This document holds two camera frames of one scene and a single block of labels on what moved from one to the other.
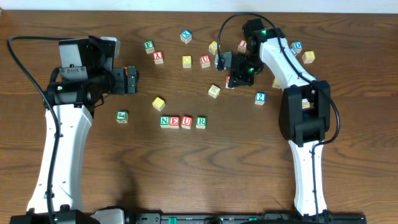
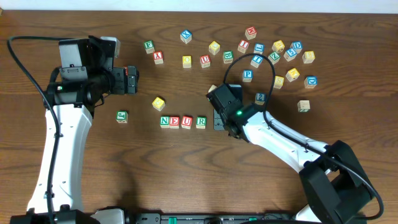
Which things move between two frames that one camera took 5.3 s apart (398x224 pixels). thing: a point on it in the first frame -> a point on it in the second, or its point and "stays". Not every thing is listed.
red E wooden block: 175,122 stays
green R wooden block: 201,122 stays
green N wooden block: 165,121 stays
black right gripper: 240,74 -> 218,116
